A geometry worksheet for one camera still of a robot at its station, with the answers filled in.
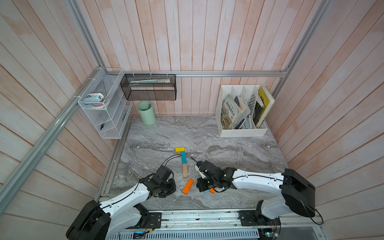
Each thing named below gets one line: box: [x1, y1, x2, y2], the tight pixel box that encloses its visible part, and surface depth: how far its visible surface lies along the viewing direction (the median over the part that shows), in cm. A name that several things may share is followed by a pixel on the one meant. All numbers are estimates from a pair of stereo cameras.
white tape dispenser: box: [82, 93, 105, 108], surface depth 71 cm
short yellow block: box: [175, 147, 186, 153], surface depth 103 cm
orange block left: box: [182, 178, 195, 195], surface depth 86 cm
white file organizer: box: [215, 84, 268, 138], surface depth 106 cm
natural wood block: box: [182, 163, 188, 178], surface depth 92 cm
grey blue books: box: [234, 95, 252, 129], surface depth 105 cm
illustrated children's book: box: [221, 94, 243, 130], surface depth 103 cm
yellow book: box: [257, 85, 271, 121], surface depth 100 cm
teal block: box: [181, 151, 188, 164], surface depth 99 cm
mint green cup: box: [137, 101, 156, 126], surface depth 112 cm
